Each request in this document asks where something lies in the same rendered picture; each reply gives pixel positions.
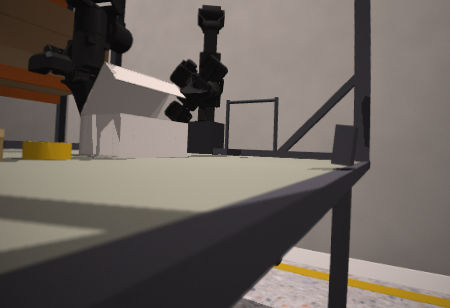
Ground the white cardboard box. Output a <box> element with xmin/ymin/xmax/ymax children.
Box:
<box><xmin>79</xmin><ymin>62</ymin><xmax>187</xmax><ymax>158</ymax></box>

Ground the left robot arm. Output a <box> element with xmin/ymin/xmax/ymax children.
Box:
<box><xmin>43</xmin><ymin>0</ymin><xmax>133</xmax><ymax>59</ymax></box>

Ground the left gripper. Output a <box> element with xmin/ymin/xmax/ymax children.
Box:
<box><xmin>28</xmin><ymin>31</ymin><xmax>110</xmax><ymax>114</ymax></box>

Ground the dark grey metal support frame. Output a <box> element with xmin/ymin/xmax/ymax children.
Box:
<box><xmin>277</xmin><ymin>0</ymin><xmax>371</xmax><ymax>162</ymax></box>

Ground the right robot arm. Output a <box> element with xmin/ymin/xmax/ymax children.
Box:
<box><xmin>170</xmin><ymin>5</ymin><xmax>225</xmax><ymax>122</ymax></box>

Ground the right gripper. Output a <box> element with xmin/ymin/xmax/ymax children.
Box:
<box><xmin>165</xmin><ymin>54</ymin><xmax>228</xmax><ymax>123</ymax></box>

